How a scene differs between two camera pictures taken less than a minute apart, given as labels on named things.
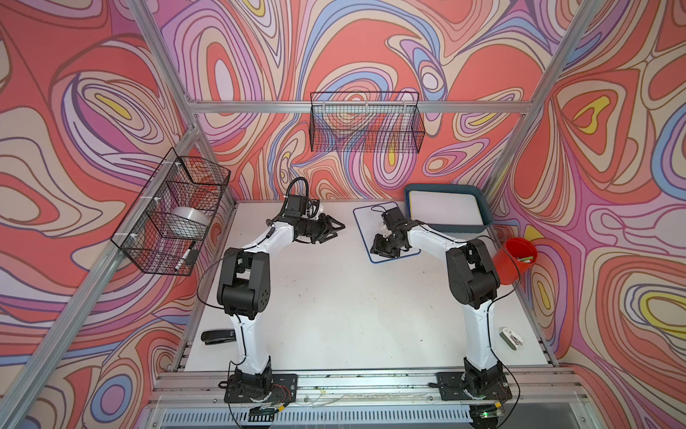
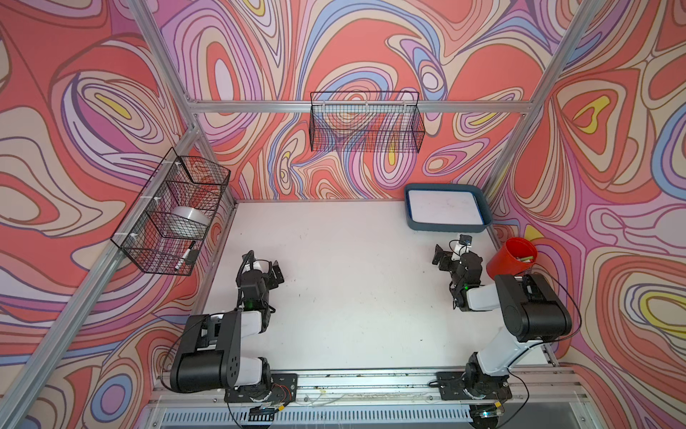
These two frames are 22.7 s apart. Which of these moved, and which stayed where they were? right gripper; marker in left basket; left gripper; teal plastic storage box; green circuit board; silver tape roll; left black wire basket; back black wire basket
Moved: right gripper; left gripper
Stayed: silver tape roll; back black wire basket; marker in left basket; teal plastic storage box; green circuit board; left black wire basket
